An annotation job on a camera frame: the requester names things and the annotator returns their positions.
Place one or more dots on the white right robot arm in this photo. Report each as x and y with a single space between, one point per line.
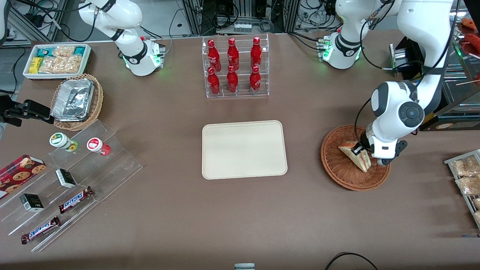
123 18

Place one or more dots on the white rectangular snack bin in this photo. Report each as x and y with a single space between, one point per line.
87 56

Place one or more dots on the clear acrylic bottle rack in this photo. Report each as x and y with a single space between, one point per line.
242 80

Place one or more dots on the brown wicker basket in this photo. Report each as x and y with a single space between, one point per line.
337 170

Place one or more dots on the red tartan cookie box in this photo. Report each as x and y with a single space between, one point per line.
20 172

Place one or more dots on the black food warmer cabinet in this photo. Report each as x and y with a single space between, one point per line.
450 123

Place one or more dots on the teal snack packet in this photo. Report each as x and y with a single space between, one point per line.
45 51
79 50

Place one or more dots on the yellow snack packet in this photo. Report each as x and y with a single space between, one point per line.
35 65

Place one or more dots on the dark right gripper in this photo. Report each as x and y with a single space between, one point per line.
33 109

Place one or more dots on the orange fried food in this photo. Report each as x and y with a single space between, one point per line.
469 23

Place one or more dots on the light wicker basket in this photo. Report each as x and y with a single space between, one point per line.
97 101

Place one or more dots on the clear bag of crackers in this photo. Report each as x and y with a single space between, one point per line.
71 64
50 65
64 51

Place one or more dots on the clear acrylic stepped shelf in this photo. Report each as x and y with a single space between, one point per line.
112 165

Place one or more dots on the tray of packaged snacks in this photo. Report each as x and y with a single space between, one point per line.
455 160

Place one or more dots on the small black box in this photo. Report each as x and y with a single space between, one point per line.
32 202
65 178

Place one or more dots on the beige plastic tray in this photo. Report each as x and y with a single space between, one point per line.
243 150

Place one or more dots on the red lid white cup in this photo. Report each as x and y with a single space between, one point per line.
95 145

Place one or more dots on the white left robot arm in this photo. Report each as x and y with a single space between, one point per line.
397 108

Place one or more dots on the white power strip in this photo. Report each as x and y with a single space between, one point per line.
242 27

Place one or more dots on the stainless steel pan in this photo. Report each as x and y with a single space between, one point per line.
461 88

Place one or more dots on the stack of foil trays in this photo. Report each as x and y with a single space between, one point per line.
73 99

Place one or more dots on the Snickers chocolate bar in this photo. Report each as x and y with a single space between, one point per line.
40 229
75 200

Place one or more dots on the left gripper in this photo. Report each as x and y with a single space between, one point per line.
363 145

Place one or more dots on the red sausage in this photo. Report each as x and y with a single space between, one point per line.
473 43

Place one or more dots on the triangular sandwich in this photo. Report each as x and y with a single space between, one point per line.
360 160

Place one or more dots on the green lid white cup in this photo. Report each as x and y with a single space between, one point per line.
60 140

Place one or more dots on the red cola bottle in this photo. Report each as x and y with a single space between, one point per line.
214 56
232 81
255 81
233 55
213 83
256 54

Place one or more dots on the clear bag of pastry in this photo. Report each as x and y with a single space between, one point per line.
477 203
470 185
467 167

